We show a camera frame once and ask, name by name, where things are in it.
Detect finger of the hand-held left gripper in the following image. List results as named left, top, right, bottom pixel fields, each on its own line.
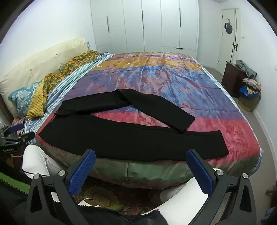
left=7, top=124, right=25, bottom=133
left=18, top=132, right=35, bottom=143

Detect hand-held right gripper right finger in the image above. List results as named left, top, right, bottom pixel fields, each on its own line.
left=186, top=149, right=257, bottom=225

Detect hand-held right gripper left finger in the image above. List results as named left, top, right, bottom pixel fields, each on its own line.
left=25, top=149, right=96, bottom=225

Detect black pants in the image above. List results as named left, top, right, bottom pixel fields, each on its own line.
left=38, top=88, right=230, bottom=161

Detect person's left leg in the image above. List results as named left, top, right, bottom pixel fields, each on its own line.
left=22, top=145, right=65, bottom=179

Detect person's leg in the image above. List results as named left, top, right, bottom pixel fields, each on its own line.
left=22, top=145, right=65, bottom=179
left=157, top=168, right=219, bottom=225

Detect teal floral pillow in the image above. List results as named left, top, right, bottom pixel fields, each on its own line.
left=8, top=81, right=42, bottom=119

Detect yellow dotted cloth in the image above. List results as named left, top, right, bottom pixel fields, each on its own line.
left=25, top=82, right=47, bottom=120

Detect dark cloth with green stripe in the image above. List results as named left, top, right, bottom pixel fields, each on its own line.
left=0, top=160, right=31, bottom=196

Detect person's right leg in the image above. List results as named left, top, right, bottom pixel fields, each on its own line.
left=157, top=168, right=219, bottom=225

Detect patterned rug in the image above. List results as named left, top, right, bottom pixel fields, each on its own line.
left=72, top=176, right=165, bottom=217

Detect black cloth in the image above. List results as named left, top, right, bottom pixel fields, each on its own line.
left=80, top=205, right=170, bottom=225

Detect cream padded headboard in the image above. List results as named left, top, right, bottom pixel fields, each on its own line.
left=0, top=37, right=89, bottom=113

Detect blue white striped bed sheet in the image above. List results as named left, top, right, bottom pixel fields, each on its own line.
left=24, top=52, right=115, bottom=144

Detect olive laundry basket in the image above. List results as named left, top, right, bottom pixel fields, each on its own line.
left=238, top=94, right=260, bottom=112

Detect green orange floral cloth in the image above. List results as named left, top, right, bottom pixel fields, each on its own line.
left=42, top=50, right=100, bottom=111

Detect colourful floral satin blanket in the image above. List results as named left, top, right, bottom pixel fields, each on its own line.
left=36, top=51, right=263, bottom=191

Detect dark wooden nightstand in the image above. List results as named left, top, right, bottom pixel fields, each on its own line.
left=221, top=61, right=248, bottom=98

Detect pile of mixed clothes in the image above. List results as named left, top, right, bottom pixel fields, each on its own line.
left=239, top=78, right=262, bottom=96

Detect grey green cloth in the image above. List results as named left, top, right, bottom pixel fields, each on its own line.
left=236, top=60, right=258, bottom=79

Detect white door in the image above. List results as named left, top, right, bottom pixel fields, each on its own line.
left=216, top=9, right=237, bottom=70

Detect dark round door hanger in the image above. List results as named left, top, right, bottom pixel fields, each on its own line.
left=224, top=18, right=233, bottom=35

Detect white wardrobe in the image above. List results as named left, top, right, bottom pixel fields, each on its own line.
left=90, top=0, right=199, bottom=58

